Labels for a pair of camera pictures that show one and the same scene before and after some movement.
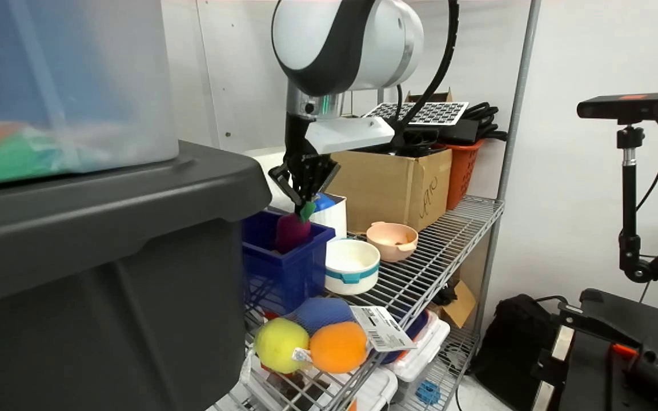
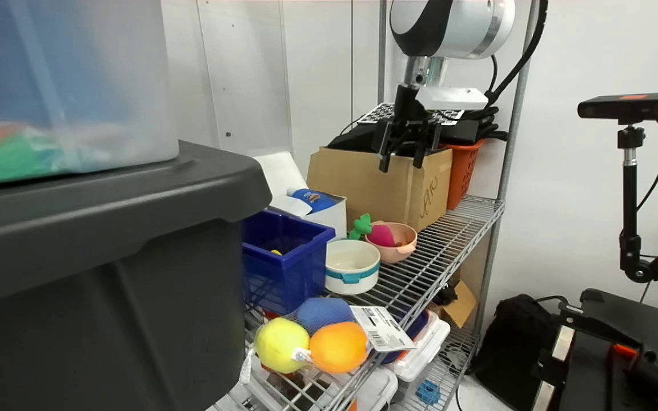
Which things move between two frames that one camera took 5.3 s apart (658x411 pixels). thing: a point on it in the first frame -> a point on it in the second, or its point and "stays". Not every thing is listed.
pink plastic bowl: (394, 241) stays
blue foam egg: (318, 311) stays
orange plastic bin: (463, 167) stays
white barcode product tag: (383, 331) stays
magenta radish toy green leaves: (294, 229) -> (372, 231)
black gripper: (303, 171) -> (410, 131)
